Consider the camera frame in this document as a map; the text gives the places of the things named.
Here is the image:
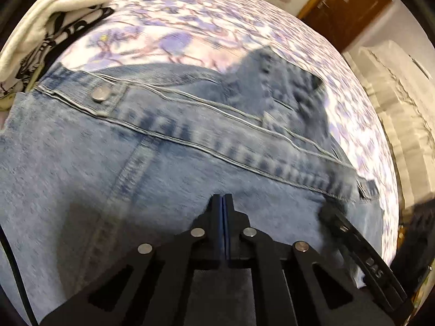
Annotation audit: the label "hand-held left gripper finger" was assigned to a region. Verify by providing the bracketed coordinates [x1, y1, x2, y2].
[222, 193, 396, 326]
[39, 193, 224, 326]

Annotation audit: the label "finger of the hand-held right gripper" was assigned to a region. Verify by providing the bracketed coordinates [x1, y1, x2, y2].
[319, 205, 413, 316]

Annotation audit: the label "brown wooden door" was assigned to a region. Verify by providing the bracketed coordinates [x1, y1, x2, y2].
[297, 0, 393, 51]

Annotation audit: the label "blue denim jeans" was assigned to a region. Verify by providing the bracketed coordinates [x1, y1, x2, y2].
[0, 46, 388, 326]

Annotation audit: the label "black and white patterned garment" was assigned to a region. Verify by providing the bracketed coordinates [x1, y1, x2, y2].
[0, 5, 114, 109]

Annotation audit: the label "white folded garment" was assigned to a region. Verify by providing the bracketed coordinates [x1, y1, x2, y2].
[0, 0, 123, 82]

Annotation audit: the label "black cable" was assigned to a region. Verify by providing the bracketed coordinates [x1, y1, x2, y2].
[0, 226, 38, 326]

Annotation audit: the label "purple cat printed blanket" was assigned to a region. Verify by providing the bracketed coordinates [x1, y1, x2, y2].
[0, 0, 400, 326]

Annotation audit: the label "furniture with beige lace cover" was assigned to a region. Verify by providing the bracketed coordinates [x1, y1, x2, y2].
[341, 39, 435, 208]

